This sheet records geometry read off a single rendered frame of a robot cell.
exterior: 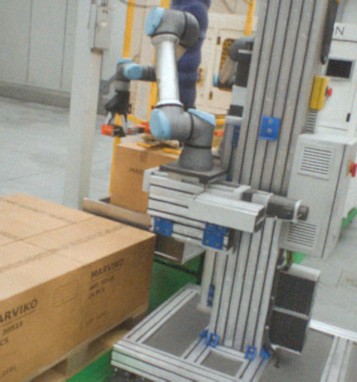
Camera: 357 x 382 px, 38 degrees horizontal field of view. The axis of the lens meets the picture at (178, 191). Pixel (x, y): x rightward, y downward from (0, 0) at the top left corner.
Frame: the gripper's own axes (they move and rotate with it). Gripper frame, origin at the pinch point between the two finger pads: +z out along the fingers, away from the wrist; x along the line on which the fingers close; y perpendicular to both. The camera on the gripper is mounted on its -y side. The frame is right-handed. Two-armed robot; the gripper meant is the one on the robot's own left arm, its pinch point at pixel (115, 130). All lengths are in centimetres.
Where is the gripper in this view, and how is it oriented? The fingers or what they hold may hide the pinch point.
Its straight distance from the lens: 260.6
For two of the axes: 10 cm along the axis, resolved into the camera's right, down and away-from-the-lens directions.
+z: -1.3, 9.6, 2.4
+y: 4.8, -1.5, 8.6
